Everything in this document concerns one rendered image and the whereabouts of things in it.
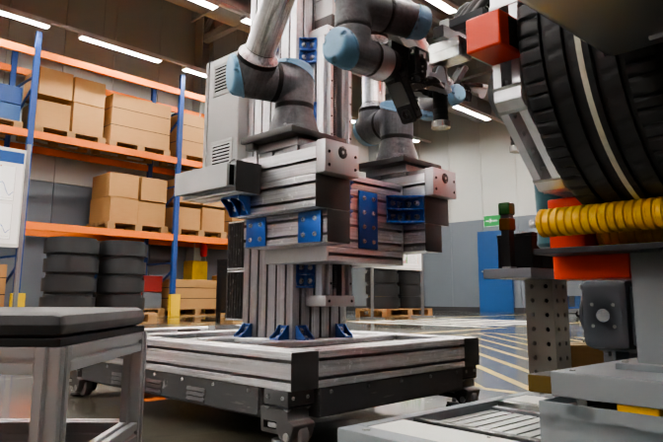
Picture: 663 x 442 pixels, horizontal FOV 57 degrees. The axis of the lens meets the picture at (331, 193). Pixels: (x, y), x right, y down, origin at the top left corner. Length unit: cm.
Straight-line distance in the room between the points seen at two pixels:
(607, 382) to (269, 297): 114
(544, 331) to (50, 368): 169
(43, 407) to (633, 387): 90
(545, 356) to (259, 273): 97
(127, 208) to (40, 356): 1077
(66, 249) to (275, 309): 642
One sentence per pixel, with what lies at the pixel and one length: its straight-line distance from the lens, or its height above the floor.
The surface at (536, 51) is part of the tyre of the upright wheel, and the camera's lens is 119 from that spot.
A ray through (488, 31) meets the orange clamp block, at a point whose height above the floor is 85.
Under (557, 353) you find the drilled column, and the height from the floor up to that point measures 18.
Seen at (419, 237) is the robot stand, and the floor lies 55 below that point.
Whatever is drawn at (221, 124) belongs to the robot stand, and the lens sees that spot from 226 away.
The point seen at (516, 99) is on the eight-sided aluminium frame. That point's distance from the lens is 125.
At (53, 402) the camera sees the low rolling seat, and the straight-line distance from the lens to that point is 80.
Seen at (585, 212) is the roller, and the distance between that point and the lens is 128.
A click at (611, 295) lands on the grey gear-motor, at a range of 171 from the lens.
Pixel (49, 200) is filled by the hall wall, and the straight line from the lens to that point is 1223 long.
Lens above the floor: 36
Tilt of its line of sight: 10 degrees up
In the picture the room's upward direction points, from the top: straight up
